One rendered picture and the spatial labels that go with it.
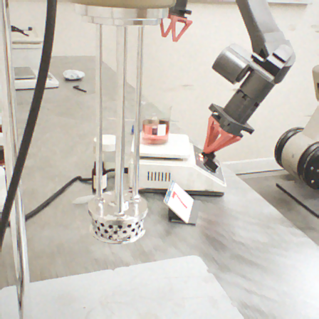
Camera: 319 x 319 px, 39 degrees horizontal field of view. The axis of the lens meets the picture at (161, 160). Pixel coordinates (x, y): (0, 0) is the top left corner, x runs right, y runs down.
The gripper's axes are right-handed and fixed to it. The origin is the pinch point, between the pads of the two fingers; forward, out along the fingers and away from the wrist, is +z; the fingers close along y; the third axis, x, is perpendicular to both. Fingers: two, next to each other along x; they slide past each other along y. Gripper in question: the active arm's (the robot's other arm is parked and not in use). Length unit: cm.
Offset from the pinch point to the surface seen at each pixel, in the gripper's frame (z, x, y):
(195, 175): 3.0, 6.7, 7.8
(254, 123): 20, -96, -157
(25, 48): 30, -104, -8
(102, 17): -20, 21, 55
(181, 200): 6.5, 10.8, 12.4
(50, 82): 30, -79, -8
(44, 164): 23.9, -18.6, 21.6
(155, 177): 7.7, 2.9, 12.9
